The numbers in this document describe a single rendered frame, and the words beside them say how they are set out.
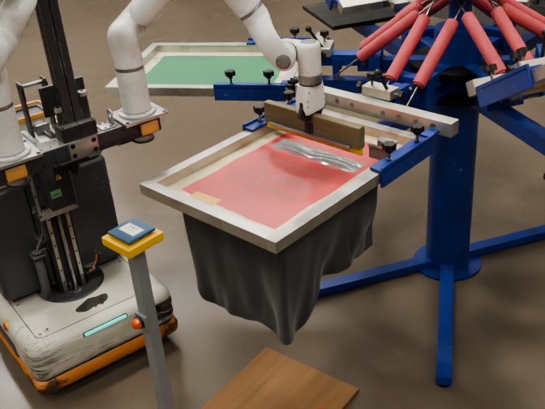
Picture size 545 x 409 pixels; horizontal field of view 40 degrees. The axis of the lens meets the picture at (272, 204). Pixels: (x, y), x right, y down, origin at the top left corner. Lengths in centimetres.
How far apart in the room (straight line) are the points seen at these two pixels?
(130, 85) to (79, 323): 104
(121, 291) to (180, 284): 53
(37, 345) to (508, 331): 190
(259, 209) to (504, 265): 173
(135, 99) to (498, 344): 176
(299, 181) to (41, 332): 124
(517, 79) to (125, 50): 119
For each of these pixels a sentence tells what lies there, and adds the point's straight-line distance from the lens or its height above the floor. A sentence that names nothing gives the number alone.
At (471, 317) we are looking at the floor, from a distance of 335.
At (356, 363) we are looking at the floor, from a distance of 309.
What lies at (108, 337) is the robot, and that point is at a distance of 309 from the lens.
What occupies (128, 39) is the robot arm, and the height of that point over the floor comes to 140.
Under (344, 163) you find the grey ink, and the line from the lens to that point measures 246.
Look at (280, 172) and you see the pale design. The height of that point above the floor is 96.
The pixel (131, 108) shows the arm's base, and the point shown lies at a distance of 249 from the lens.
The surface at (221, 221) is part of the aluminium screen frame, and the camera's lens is 214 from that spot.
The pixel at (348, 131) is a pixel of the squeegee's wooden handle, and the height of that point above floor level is 109.
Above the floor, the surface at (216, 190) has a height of 96.
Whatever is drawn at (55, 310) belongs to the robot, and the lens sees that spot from 315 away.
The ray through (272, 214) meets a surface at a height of 96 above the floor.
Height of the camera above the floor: 208
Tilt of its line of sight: 30 degrees down
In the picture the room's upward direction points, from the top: 5 degrees counter-clockwise
